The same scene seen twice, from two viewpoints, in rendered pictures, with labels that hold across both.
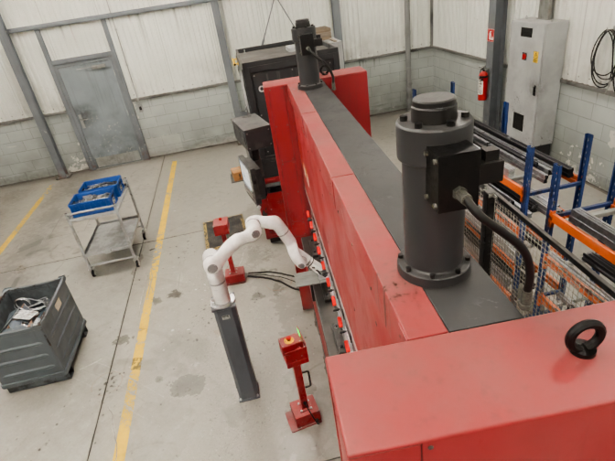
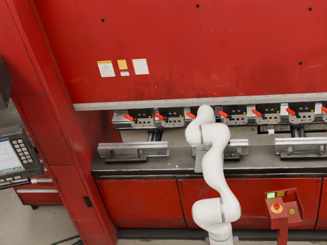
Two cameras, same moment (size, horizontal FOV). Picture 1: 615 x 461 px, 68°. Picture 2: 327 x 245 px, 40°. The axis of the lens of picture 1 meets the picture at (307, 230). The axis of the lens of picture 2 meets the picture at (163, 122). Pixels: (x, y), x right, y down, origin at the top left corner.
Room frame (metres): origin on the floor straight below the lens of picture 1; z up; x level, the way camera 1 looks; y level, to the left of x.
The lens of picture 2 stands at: (2.54, 1.99, 3.14)
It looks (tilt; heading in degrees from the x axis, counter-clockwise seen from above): 42 degrees down; 288
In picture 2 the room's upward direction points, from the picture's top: 12 degrees counter-clockwise
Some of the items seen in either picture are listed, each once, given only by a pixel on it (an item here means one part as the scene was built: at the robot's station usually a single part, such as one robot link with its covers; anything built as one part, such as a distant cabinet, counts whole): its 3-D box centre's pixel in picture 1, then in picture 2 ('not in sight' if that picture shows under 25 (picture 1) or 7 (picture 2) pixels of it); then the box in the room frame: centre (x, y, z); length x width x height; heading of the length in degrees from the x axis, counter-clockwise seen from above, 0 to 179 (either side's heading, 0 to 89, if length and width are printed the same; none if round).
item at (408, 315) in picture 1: (324, 151); not in sight; (2.26, -0.15, 2.23); 3.00 x 0.10 x 0.14; 3
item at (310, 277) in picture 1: (311, 277); (209, 156); (2.90, 0.02, 1.00); 0.26 x 0.18 x 0.01; 93
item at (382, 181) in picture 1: (355, 204); not in sight; (2.27, -0.29, 1.89); 3.00 x 0.18 x 0.82; 3
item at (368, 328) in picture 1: (335, 231); (320, 39); (2.26, -0.16, 1.74); 3.00 x 0.08 x 0.80; 3
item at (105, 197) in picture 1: (93, 202); not in sight; (5.34, 2.60, 0.92); 0.50 x 0.36 x 0.18; 97
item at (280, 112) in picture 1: (329, 200); (74, 112); (3.89, -0.24, 1.15); 0.85 x 0.25 x 2.30; 93
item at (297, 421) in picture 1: (302, 412); not in sight; (2.43, 0.26, 0.06); 0.25 x 0.20 x 0.12; 104
